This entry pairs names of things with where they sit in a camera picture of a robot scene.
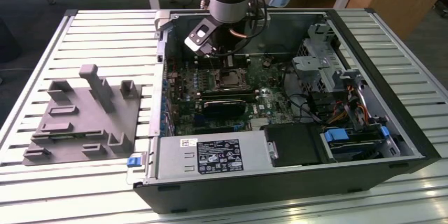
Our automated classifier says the black RAM slot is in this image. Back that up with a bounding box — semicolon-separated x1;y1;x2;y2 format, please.
195;56;225;63
197;60;225;69

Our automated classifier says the grey plastic parts rack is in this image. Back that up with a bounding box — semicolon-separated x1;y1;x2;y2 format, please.
21;63;144;167

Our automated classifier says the green RAM stick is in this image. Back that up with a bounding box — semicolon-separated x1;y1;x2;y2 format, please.
48;134;87;140

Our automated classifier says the grey power supply unit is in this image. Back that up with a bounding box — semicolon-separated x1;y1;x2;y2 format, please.
153;129;273;179

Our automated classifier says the metal socket cover frame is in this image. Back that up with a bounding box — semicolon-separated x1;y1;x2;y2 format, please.
212;68;249;90

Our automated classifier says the black open PC case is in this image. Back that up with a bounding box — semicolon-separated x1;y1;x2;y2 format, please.
132;8;441;215

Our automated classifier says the blue disk carrier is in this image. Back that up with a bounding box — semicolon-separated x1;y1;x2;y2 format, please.
324;127;351;145

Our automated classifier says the silver square CPU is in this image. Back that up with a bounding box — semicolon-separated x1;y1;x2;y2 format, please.
220;73;243;88

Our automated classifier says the small silver heatsink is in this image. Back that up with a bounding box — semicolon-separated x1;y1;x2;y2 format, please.
249;118;272;130

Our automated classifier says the black graphics card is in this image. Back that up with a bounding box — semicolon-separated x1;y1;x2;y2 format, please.
201;99;248;120

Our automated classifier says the black CPU socket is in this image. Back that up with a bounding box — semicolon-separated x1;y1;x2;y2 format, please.
212;68;249;90

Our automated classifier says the silver metal drive cage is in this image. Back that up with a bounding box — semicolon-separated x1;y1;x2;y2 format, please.
291;23;363;95

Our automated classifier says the coloured power wire bundle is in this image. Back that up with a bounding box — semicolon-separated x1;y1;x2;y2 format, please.
327;83;372;127

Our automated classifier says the black expansion slot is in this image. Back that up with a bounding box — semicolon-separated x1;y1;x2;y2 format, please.
192;125;245;135

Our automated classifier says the green motherboard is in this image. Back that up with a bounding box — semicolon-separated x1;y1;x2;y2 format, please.
163;56;305;135

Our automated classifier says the copper cable sleeve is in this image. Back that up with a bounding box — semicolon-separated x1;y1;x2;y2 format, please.
229;27;248;40

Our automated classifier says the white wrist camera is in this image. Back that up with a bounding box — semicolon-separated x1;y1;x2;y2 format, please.
184;16;220;57

